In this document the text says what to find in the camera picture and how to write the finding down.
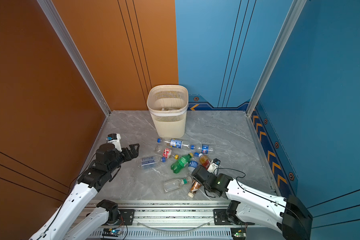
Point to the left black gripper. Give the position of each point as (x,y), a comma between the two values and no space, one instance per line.
(134,153)

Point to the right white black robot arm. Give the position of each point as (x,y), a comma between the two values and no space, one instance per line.
(288,216)

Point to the aluminium corner post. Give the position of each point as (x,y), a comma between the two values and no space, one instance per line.
(63,34)
(283,36)

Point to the brown tea bottle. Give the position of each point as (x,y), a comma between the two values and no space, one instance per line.
(194,188)

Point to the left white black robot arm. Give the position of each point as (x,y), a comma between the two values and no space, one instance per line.
(89,184)

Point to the clear bottle green cap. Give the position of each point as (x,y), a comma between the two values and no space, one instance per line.
(176,184)

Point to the bottle red yellow label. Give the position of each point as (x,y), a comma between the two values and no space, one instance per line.
(204,161)

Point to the green circuit board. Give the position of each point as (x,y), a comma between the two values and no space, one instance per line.
(111,233)
(238,234)

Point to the clear Pepsi water bottle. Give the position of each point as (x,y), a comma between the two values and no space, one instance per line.
(202,148)

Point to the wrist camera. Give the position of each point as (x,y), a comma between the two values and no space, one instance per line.
(115,140)
(214,165)

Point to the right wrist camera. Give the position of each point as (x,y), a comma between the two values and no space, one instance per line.
(214,165)

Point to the cream slatted waste bin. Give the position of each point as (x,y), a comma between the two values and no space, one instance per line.
(168,106)

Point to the right green circuit board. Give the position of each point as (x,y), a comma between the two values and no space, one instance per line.
(238,234)

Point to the green Sprite bottle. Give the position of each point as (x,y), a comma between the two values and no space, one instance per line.
(181,163)

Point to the clear bottle pale blue label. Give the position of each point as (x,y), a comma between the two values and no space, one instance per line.
(152,162)

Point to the left green circuit board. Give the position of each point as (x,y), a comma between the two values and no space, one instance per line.
(111,233)

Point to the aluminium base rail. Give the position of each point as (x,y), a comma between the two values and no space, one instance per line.
(168,220)

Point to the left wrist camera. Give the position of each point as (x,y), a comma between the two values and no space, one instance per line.
(115,140)

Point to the clear bottle blue yellow label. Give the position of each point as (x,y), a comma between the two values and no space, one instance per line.
(175,143)

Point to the small bottle red white label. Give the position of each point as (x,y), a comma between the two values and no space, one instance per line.
(166,152)

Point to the left aluminium corner post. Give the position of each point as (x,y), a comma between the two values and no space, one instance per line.
(63,34)

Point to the right aluminium corner post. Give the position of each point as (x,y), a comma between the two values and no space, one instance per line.
(283,36)

